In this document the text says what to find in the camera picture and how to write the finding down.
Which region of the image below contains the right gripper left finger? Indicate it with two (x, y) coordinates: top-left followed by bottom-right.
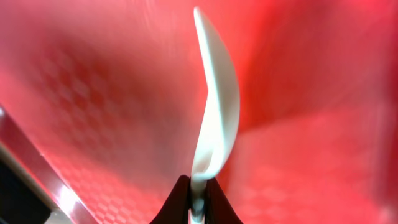
(150, 175), (190, 224)

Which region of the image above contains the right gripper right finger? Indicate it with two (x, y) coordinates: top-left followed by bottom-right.
(205, 178), (243, 224)

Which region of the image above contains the white plastic spoon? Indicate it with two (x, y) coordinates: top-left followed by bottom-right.
(190, 6), (240, 224)

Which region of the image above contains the red serving tray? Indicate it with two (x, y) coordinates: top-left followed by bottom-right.
(1, 0), (397, 223)

